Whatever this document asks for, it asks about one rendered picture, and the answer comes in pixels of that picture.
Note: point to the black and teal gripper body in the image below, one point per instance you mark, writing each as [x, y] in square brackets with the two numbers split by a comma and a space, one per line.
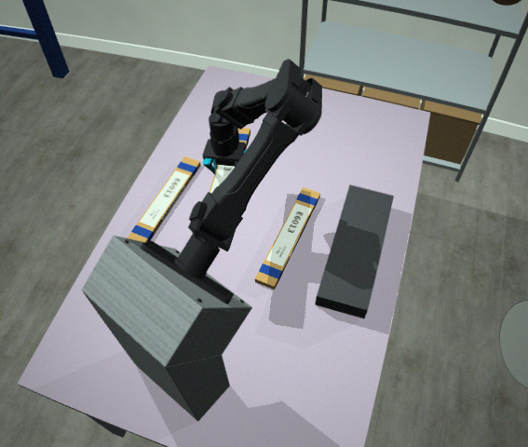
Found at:
[224, 152]

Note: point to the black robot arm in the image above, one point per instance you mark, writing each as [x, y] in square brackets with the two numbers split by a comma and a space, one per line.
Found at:
[214, 220]

